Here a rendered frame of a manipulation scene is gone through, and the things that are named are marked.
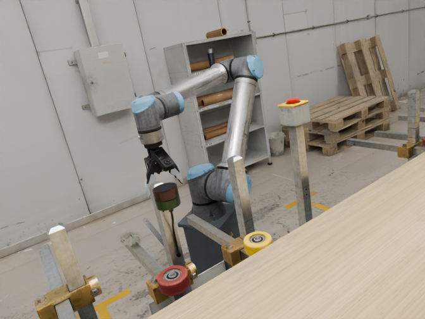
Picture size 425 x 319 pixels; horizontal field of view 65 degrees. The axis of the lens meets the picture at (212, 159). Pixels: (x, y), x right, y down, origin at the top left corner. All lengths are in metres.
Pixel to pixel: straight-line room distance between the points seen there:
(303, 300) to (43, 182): 3.02
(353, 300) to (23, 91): 3.10
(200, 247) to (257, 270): 0.98
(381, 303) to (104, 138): 3.10
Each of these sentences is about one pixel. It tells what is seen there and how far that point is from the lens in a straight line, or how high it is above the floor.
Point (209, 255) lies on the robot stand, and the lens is 1.82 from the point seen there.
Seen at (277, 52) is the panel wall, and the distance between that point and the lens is 4.68.
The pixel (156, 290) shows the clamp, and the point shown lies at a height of 0.86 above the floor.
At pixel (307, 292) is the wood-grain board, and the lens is 0.79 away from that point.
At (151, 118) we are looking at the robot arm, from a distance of 1.22.
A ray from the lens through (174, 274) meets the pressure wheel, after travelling 0.90.
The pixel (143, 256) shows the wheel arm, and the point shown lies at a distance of 1.10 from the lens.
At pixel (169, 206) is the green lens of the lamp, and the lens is 0.80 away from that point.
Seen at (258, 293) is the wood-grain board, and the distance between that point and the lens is 0.80.
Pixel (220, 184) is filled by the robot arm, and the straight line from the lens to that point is 1.57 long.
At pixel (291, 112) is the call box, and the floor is 1.20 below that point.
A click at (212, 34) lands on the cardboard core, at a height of 1.59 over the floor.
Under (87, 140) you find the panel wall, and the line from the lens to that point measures 3.50.
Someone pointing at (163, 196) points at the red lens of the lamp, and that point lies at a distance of 0.79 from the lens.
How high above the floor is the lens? 1.42
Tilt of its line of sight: 18 degrees down
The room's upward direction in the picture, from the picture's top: 11 degrees counter-clockwise
